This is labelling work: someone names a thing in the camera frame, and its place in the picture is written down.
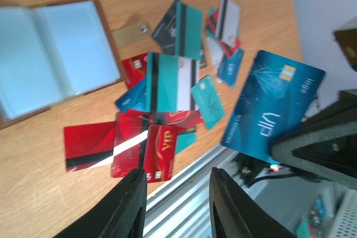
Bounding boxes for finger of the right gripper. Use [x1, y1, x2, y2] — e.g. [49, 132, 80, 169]
[269, 101, 356, 188]

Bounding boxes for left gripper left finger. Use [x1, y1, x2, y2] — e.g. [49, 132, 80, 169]
[55, 168, 147, 237]

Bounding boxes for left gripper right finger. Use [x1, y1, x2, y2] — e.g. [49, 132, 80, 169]
[209, 167, 295, 238]

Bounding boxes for blue card bottom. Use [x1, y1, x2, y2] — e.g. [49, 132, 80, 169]
[221, 50, 325, 164]

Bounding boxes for blue card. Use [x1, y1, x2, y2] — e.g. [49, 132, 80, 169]
[115, 77, 147, 113]
[217, 48, 244, 88]
[221, 50, 325, 164]

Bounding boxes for teal card bottom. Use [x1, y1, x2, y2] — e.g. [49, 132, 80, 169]
[146, 52, 179, 112]

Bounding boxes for brown leather card holder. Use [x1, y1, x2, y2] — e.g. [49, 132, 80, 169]
[1, 0, 151, 129]

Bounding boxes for teal card with stripe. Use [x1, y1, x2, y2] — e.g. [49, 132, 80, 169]
[174, 1, 203, 61]

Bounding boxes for dark red striped card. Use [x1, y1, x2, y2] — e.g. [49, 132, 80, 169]
[63, 122, 115, 172]

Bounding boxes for red VIP card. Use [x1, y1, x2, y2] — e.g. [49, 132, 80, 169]
[143, 125, 178, 183]

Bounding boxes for red card left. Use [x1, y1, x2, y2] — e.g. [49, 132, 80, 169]
[111, 110, 152, 178]

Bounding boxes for blue card centre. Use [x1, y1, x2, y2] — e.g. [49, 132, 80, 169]
[115, 77, 147, 113]

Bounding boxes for blue card right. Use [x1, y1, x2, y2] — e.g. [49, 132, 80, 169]
[217, 48, 244, 88]

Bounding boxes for small red card top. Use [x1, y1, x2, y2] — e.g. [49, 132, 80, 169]
[122, 52, 148, 89]

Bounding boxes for white card with stripe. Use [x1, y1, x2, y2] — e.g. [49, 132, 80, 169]
[215, 0, 240, 47]

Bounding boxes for black card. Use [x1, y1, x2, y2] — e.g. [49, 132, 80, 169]
[151, 0, 181, 55]

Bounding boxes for aluminium frame rails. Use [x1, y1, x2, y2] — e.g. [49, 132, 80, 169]
[143, 145, 268, 238]

